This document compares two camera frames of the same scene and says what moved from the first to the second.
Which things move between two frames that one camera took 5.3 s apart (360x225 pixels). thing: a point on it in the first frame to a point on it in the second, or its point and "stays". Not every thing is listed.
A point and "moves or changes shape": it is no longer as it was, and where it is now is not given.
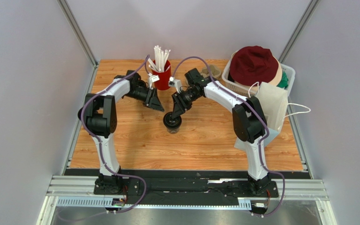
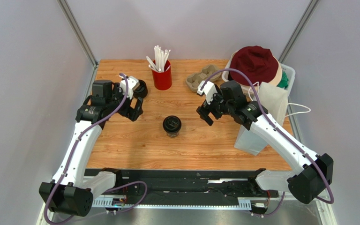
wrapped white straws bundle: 160,57 stays
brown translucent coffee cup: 173,130 moves or changes shape
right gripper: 181,98 to 213,106
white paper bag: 273,100 stays
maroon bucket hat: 253,65 stays
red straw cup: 162,84 stays
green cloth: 283,82 stays
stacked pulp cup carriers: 215,72 stays
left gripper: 152,101 to 134,113
